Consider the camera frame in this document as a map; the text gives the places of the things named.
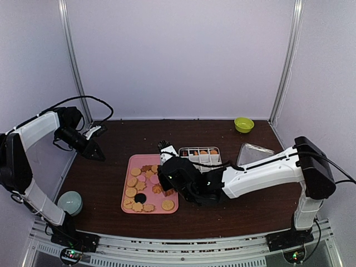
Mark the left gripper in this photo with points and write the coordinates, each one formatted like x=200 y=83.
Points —
x=89 y=148

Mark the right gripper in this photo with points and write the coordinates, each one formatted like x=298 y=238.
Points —
x=163 y=183

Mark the tan swirl cookie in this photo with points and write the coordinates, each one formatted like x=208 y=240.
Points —
x=169 y=192

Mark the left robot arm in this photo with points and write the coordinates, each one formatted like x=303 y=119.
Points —
x=16 y=173

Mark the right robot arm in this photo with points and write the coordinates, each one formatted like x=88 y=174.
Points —
x=304 y=163

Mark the pink round cookie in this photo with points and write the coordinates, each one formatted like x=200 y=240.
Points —
x=154 y=179

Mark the round tan cookie bottom right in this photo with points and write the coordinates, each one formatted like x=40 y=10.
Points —
x=167 y=205

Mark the white divided cookie tin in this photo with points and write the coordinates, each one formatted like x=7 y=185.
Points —
x=202 y=158

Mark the black sandwich cookie lower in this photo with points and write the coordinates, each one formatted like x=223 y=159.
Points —
x=141 y=198

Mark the flower shaped tan cookie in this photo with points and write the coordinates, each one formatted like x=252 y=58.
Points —
x=148 y=207

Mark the green plastic bowl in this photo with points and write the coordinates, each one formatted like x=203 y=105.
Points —
x=243 y=125

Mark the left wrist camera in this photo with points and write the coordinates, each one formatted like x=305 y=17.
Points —
x=95 y=131

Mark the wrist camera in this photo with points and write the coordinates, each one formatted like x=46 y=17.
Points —
x=167 y=151
x=95 y=131

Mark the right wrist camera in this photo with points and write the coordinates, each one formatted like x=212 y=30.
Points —
x=167 y=151

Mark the left frame post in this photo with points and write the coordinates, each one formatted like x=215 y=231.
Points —
x=62 y=4

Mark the frame post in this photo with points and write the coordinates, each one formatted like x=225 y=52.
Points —
x=288 y=62
x=62 y=4

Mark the right frame post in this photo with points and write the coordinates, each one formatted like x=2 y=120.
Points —
x=288 y=62

